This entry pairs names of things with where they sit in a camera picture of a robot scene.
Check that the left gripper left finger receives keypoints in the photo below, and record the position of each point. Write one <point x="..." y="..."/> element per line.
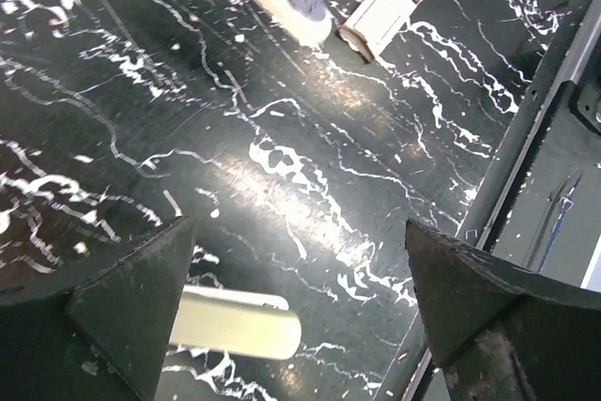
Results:
<point x="98" y="327"/>

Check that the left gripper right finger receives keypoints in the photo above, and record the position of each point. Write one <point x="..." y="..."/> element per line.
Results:
<point x="498" y="331"/>

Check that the beige stapler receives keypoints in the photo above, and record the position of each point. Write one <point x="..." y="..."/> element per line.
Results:
<point x="239" y="322"/>

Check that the white red staple box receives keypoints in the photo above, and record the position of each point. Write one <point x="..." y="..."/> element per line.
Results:
<point x="373" y="24"/>

